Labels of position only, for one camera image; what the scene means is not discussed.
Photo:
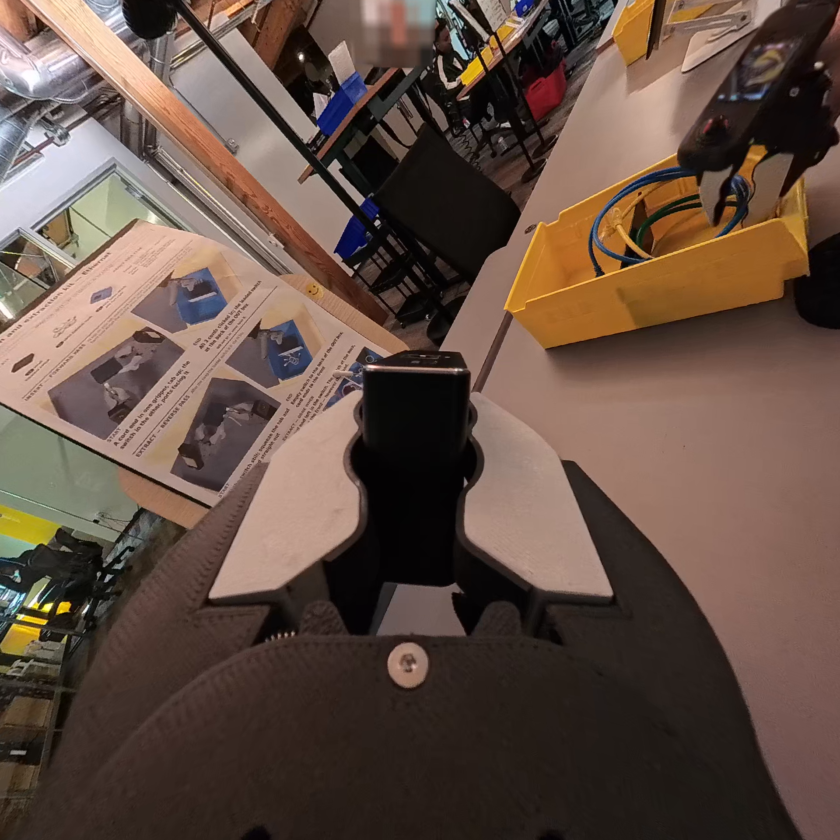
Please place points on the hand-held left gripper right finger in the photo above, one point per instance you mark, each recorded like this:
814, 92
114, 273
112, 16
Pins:
525, 499

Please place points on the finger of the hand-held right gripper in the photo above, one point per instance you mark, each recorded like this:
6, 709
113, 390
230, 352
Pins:
774, 184
715, 190

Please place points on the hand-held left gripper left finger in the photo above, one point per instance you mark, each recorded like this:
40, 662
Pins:
295, 499

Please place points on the black network switch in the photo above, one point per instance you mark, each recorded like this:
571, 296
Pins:
417, 459

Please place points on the yellow plastic bin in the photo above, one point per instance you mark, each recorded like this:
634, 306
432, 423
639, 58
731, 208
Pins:
656, 295

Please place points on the brown cardboard divider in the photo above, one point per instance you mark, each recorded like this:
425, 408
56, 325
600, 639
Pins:
644, 237

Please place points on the black round textured object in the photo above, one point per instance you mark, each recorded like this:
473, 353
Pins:
820, 289

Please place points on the small yellow bin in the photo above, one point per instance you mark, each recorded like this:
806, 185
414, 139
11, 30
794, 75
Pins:
633, 33

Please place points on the red plastic bin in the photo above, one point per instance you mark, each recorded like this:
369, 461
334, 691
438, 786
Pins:
548, 92

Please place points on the yellow smiley sticker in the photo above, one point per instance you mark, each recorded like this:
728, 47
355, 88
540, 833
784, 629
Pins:
316, 290

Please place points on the printed instruction poster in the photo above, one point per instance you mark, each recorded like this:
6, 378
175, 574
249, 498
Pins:
164, 328

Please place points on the black office chair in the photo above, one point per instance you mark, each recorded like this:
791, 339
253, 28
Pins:
446, 203

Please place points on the blue storage bin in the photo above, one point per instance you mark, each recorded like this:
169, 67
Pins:
341, 102
354, 229

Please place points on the storage shelving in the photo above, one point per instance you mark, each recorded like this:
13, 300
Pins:
26, 656

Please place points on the glass partition window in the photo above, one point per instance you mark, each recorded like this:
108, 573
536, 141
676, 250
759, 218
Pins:
98, 203

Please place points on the black metal pole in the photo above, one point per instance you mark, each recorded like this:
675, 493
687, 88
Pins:
262, 98

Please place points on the wooden ceiling beam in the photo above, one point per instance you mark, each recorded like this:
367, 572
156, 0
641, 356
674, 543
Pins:
131, 85

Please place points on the wooden desk with dark frame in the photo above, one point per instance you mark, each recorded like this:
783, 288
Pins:
354, 131

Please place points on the silver metal duct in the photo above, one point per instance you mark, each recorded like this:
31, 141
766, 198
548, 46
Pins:
26, 52

